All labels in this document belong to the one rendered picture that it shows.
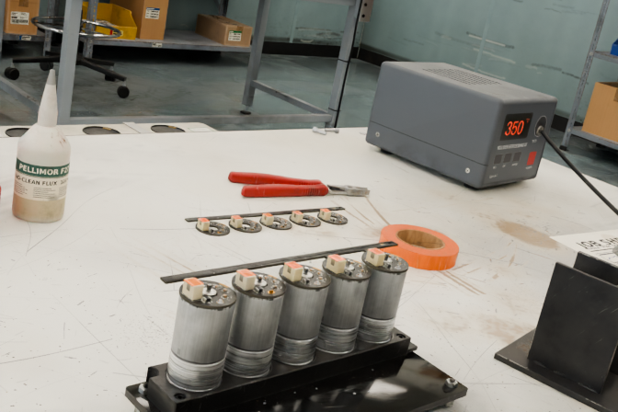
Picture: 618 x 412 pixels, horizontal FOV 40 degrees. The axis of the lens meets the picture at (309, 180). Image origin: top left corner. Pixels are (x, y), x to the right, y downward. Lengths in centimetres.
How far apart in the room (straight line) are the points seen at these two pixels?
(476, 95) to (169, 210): 34
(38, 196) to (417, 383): 28
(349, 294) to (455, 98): 45
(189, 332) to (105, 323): 11
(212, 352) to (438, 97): 53
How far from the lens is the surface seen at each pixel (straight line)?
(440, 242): 65
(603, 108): 494
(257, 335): 38
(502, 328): 56
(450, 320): 55
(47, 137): 57
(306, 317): 40
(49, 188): 57
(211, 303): 36
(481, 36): 595
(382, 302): 44
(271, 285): 39
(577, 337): 50
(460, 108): 84
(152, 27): 501
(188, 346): 37
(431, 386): 44
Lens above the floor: 97
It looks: 17 degrees down
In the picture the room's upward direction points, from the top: 11 degrees clockwise
